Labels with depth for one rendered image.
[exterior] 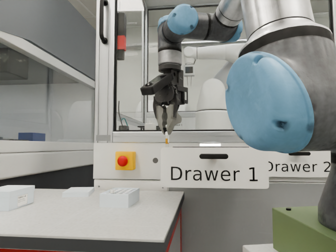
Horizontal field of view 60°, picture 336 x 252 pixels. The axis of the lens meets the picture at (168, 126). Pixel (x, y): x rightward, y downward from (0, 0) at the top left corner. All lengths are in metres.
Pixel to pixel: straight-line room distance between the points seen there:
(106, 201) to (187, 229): 0.43
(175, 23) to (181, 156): 0.36
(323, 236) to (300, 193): 0.78
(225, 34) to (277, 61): 0.56
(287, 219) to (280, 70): 0.26
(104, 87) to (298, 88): 0.99
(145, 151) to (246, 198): 0.43
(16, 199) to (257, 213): 0.82
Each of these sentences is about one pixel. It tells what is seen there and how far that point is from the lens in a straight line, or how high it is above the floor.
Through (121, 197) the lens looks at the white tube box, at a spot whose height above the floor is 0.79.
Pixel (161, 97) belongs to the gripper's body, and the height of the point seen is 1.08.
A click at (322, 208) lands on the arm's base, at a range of 0.47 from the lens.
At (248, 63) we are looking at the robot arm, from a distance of 0.35.
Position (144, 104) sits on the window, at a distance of 1.20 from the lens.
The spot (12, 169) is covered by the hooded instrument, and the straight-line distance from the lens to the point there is 1.36.
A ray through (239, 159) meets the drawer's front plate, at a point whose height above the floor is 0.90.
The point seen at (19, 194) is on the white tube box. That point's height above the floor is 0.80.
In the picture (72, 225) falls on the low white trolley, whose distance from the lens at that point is 0.70.
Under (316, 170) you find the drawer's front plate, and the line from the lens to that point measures 1.20.
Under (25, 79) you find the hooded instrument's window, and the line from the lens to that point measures 1.48.
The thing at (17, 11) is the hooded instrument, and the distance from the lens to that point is 1.46.
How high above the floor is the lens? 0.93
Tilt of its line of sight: 4 degrees up
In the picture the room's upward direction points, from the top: straight up
